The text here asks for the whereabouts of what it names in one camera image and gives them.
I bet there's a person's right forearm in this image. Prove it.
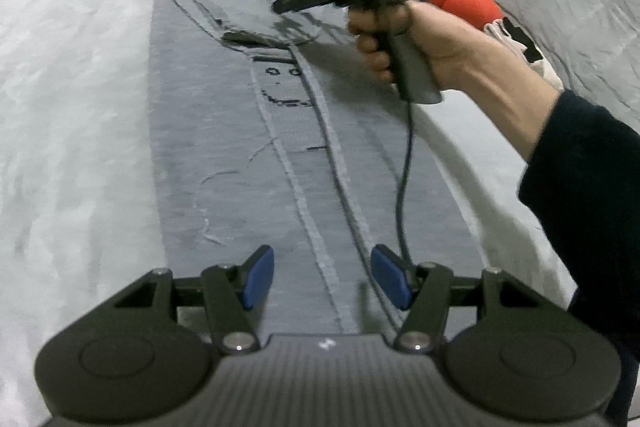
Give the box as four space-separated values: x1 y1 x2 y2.
445 42 640 427

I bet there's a person's right hand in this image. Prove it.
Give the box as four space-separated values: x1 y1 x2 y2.
347 1 502 92

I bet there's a stack of folded clothes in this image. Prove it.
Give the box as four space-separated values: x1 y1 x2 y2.
482 17 566 90

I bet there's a grey knit sweater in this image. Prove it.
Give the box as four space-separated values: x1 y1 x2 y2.
150 0 476 338

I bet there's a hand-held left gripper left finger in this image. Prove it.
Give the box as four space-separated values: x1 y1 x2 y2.
114 244 275 355

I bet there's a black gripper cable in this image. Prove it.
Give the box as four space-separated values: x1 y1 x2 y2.
394 99 419 270

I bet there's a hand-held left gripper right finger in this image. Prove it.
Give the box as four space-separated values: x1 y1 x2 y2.
371 244 546 354

